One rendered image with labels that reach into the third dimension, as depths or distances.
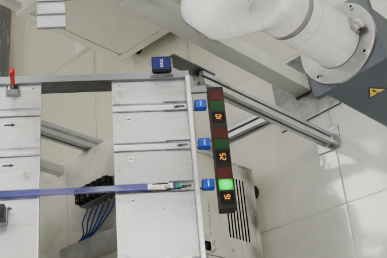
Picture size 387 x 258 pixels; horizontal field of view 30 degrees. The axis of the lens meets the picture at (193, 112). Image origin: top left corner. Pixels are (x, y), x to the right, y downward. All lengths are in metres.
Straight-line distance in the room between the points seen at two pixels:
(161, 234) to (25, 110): 0.47
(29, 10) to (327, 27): 1.67
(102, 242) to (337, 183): 0.80
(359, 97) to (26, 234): 0.83
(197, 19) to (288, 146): 1.27
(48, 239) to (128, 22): 1.06
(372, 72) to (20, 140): 0.86
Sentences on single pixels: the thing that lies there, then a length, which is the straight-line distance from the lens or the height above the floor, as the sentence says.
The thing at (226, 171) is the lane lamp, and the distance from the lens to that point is 1.80.
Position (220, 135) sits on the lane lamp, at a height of 0.66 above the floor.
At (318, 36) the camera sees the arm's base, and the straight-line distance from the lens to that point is 1.50.
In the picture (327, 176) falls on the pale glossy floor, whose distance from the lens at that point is 2.42.
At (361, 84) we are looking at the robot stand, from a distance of 1.65.
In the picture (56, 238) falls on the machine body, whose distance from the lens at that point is 2.32.
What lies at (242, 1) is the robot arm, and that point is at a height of 1.06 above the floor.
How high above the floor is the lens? 1.95
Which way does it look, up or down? 42 degrees down
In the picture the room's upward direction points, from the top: 67 degrees counter-clockwise
